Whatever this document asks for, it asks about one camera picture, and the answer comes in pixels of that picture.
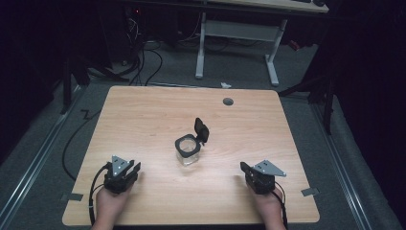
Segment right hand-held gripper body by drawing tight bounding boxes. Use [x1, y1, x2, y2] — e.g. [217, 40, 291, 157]
[244, 159, 287, 196]

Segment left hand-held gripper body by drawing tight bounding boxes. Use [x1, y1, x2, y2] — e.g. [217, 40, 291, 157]
[102, 154, 141, 195]

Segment person's left hand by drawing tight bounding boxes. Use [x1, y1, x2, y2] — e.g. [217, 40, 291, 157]
[95, 185, 134, 230]

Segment person's right hand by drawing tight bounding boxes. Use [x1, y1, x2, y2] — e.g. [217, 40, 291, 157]
[251, 186, 287, 230]

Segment grey tape piece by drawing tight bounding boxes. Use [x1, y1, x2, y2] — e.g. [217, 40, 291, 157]
[60, 192, 84, 202]
[301, 187, 321, 197]

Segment clear glass jar black lid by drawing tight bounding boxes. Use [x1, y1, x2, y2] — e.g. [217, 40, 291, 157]
[174, 117, 211, 167]

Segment black metal stand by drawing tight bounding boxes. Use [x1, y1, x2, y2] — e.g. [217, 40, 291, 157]
[277, 75, 337, 136]
[58, 54, 92, 115]

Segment white-framed desk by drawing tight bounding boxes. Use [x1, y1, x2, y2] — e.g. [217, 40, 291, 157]
[193, 0, 330, 87]

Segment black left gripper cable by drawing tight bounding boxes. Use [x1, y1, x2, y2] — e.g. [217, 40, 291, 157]
[88, 162, 113, 227]

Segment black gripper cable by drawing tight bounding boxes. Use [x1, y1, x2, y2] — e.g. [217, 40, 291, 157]
[88, 162, 113, 227]
[271, 181, 289, 230]

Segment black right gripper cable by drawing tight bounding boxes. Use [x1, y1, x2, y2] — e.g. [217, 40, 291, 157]
[271, 181, 289, 230]

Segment black floor cable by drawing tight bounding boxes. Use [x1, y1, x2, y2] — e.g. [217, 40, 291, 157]
[61, 108, 103, 182]

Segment metal floor rail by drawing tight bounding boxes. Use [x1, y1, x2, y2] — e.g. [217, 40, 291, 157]
[0, 84, 84, 224]
[310, 103, 373, 230]

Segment bundle of black cables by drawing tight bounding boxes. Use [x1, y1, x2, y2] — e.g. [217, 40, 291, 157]
[109, 12, 165, 87]

